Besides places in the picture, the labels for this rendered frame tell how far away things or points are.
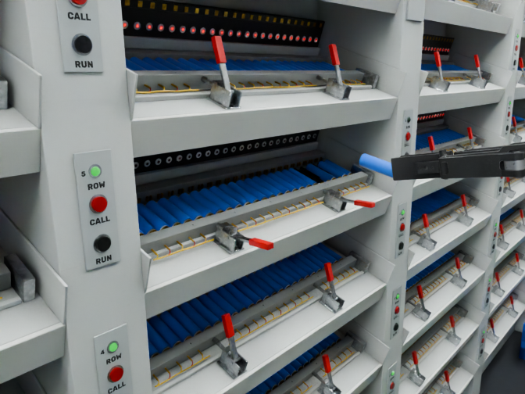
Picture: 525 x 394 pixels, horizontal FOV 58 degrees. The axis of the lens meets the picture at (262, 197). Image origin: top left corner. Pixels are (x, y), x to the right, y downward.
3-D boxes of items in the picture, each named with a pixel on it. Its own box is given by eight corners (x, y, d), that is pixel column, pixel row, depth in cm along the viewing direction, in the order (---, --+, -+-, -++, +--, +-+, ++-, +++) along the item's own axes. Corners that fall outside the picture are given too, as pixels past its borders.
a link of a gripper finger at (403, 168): (448, 177, 58) (445, 177, 58) (395, 180, 63) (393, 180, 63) (445, 152, 58) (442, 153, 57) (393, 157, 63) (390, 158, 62)
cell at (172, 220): (154, 209, 71) (180, 231, 68) (144, 212, 70) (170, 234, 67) (155, 198, 71) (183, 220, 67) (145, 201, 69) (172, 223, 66)
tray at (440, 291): (480, 281, 160) (498, 248, 154) (395, 359, 117) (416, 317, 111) (426, 250, 171) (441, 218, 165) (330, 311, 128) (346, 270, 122)
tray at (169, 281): (384, 213, 100) (401, 173, 96) (140, 322, 57) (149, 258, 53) (312, 172, 111) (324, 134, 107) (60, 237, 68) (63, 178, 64)
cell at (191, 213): (176, 204, 74) (202, 224, 71) (166, 206, 73) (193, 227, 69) (178, 194, 73) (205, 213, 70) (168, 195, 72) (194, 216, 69)
